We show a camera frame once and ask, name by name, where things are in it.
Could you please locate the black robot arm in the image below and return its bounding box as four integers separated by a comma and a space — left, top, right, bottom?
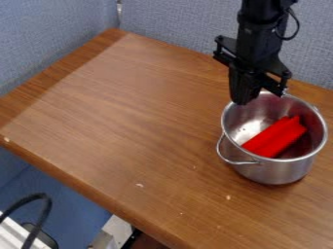
214, 0, 301, 105

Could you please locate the black cable loop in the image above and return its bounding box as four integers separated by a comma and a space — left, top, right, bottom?
0, 192, 55, 249

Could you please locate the white table bracket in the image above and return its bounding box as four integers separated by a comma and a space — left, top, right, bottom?
89, 215, 133, 249

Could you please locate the white ridged object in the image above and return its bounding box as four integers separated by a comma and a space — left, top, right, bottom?
0, 217, 59, 249

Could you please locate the red rectangular block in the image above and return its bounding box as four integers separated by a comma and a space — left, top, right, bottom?
242, 116, 308, 158

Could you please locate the stainless steel pot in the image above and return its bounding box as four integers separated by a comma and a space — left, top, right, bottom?
216, 91, 328, 185

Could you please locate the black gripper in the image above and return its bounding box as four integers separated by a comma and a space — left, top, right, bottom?
214, 16, 292, 105

